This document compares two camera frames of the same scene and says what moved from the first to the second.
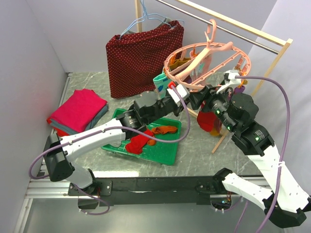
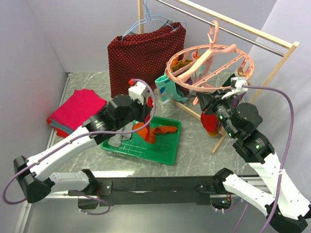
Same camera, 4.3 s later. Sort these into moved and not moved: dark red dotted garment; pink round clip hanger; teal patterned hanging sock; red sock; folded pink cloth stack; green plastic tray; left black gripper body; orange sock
Moved: red sock; pink round clip hanger; left black gripper body
Not moved: green plastic tray; folded pink cloth stack; teal patterned hanging sock; orange sock; dark red dotted garment
